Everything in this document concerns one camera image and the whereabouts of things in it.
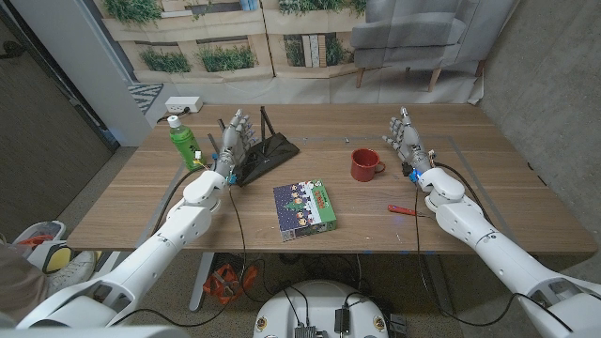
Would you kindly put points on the printed backdrop with armchair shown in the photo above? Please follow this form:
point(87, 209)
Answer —
point(300, 89)

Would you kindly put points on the black adapter on torso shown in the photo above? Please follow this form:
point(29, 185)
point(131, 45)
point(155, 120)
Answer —
point(342, 320)

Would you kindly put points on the person's leg in brown trousers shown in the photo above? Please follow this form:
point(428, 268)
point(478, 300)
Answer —
point(19, 281)

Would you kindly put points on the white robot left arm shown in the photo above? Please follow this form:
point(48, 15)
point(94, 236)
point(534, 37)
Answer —
point(159, 249)

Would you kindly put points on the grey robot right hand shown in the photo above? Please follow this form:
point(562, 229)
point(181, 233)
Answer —
point(409, 141)

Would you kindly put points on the white and yellow floor device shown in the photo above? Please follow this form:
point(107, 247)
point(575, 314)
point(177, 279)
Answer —
point(40, 239)

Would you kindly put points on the orange tool under table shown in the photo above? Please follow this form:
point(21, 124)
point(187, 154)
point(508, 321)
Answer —
point(225, 284)

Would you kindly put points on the white sneaker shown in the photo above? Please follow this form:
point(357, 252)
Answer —
point(70, 272)

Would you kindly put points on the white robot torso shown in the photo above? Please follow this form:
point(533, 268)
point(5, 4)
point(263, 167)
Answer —
point(319, 300)

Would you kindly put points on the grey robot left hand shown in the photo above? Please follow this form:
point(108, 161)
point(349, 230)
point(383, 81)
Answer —
point(232, 143)

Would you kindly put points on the red enamel cup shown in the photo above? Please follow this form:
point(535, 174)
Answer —
point(362, 166)

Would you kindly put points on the green tea bottle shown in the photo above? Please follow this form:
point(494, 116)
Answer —
point(185, 143)

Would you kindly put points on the jigsaw puzzle box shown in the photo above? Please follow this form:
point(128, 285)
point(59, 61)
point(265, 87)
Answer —
point(304, 210)

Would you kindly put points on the white power strip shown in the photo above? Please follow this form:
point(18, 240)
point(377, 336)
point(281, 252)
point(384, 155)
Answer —
point(183, 104)

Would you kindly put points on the grey table leg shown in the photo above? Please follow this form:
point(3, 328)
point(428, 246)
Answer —
point(439, 281)

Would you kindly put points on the white table leg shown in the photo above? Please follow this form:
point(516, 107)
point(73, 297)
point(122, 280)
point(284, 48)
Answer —
point(202, 281)

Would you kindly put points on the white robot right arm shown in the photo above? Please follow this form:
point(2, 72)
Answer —
point(497, 253)

